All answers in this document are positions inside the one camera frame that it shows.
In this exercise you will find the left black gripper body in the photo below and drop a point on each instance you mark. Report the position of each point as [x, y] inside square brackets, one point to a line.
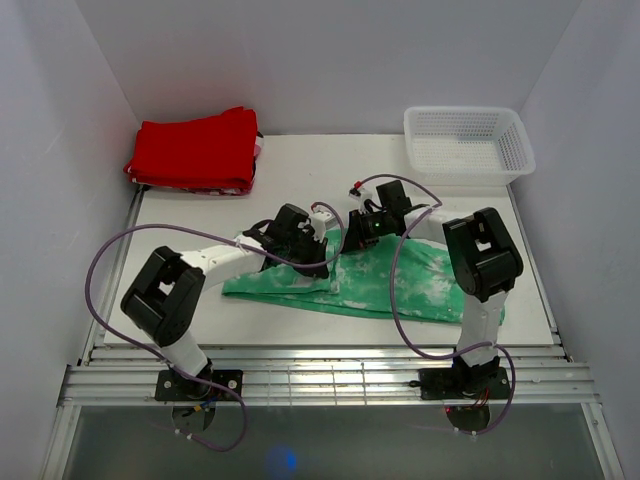
[305, 249]

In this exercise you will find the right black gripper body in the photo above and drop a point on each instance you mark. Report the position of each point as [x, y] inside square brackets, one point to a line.
[369, 227]

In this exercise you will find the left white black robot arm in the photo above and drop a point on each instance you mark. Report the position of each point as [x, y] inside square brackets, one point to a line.
[162, 299]

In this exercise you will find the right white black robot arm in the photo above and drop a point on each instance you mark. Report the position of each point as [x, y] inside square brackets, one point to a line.
[485, 264]

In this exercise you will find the folded red trousers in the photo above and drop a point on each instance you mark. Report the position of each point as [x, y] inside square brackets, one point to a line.
[178, 135]

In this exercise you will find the white plastic basket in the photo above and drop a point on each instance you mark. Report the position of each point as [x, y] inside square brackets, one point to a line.
[467, 146]

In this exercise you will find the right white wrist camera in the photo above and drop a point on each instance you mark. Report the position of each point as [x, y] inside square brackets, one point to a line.
[362, 196]

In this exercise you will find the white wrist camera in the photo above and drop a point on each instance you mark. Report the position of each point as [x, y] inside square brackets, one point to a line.
[321, 221]
[362, 196]

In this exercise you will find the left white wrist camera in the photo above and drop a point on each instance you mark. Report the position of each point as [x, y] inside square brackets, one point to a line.
[321, 221]

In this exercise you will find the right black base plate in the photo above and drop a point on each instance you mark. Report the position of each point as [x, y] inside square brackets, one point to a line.
[449, 384]

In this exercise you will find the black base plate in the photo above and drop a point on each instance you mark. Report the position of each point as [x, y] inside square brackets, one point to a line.
[449, 384]
[172, 387]

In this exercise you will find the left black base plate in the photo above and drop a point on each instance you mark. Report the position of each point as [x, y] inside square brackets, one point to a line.
[172, 387]

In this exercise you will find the aluminium frame rail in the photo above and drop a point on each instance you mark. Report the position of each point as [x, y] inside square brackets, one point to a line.
[363, 376]

